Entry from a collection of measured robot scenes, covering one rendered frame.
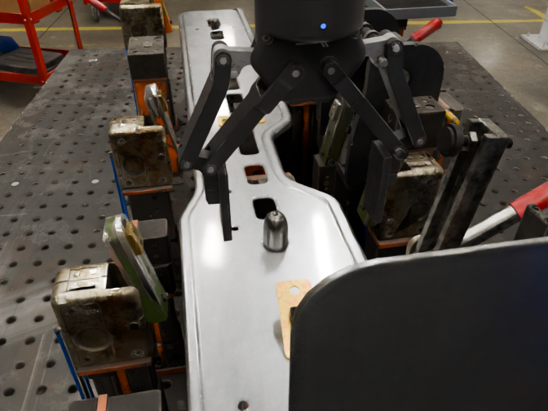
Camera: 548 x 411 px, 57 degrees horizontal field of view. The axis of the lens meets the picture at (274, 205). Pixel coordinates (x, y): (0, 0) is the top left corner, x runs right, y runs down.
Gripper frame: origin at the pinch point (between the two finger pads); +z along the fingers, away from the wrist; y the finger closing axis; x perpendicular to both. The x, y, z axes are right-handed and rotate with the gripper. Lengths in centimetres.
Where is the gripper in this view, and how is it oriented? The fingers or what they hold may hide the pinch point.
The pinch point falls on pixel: (301, 212)
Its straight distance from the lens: 45.2
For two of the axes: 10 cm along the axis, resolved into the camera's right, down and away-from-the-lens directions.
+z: 0.0, 8.0, 6.0
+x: 1.8, 5.9, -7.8
